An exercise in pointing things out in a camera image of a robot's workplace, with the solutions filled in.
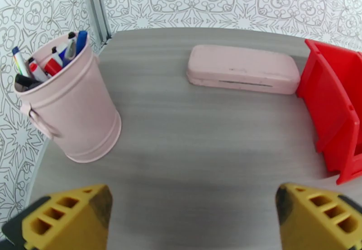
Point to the aluminium corner post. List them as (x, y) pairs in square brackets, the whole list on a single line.
[(96, 8)]

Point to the white marker with blue cap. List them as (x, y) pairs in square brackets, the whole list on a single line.
[(20, 61)]

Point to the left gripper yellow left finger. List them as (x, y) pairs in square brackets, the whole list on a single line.
[(70, 223)]

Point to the white marker with red band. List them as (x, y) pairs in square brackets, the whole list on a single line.
[(36, 72)]

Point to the white marker with black tip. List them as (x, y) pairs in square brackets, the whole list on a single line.
[(57, 56)]

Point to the pink pencil case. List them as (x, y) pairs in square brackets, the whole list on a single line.
[(240, 65)]

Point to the pink metal bucket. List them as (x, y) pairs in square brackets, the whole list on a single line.
[(76, 102)]

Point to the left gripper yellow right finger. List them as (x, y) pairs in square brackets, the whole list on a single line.
[(311, 226)]

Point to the grey marker with black cap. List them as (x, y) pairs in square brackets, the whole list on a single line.
[(70, 48)]

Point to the red plastic bin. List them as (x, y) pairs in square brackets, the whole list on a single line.
[(325, 93)]

